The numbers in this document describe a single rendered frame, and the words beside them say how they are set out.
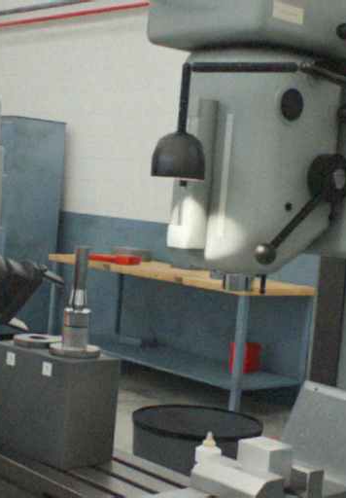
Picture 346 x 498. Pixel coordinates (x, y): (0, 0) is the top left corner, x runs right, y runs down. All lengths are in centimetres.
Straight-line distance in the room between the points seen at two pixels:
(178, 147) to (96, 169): 746
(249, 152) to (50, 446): 66
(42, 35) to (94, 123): 128
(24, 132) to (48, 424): 706
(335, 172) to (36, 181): 745
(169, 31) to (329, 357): 70
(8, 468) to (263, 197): 71
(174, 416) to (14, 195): 516
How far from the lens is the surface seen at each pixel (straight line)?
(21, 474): 171
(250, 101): 134
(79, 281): 171
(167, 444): 332
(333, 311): 179
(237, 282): 142
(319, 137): 140
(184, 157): 124
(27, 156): 870
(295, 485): 143
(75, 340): 171
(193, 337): 766
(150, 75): 826
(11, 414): 178
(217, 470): 139
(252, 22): 130
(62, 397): 167
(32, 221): 876
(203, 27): 136
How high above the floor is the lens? 141
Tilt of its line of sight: 3 degrees down
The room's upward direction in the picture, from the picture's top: 5 degrees clockwise
